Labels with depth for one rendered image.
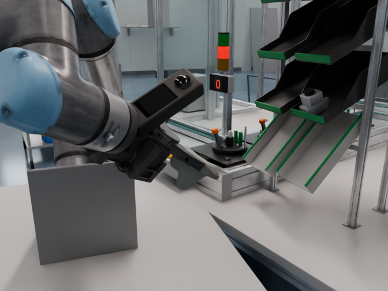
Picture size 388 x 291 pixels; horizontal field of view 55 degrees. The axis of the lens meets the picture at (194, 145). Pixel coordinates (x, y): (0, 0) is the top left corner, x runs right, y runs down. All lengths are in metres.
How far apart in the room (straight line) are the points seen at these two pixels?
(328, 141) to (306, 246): 0.32
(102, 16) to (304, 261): 0.76
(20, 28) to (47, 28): 0.03
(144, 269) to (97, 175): 0.26
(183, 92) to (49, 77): 0.20
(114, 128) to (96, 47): 0.43
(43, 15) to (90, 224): 0.67
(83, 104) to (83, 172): 0.56
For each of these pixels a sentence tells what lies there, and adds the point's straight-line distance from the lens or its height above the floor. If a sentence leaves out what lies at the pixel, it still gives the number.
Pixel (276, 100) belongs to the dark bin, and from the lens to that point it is 1.25.
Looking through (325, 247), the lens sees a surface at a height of 0.86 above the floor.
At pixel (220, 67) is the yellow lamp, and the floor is 1.27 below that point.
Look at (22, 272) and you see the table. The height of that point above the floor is 0.86.
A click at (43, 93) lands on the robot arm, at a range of 0.38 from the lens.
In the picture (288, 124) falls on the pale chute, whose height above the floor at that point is 1.12.
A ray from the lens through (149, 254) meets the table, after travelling 1.05.
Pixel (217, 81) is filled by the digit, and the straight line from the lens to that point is 1.65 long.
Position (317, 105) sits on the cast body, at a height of 1.23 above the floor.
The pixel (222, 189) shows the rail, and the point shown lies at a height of 0.91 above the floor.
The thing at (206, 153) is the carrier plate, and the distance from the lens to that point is 1.45.
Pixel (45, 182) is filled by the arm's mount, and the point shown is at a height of 1.08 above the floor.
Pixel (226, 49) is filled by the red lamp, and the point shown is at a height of 1.35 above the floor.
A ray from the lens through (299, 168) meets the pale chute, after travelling 1.19.
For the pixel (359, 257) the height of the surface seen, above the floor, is 0.86.
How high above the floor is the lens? 1.44
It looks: 18 degrees down
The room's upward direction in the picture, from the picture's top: straight up
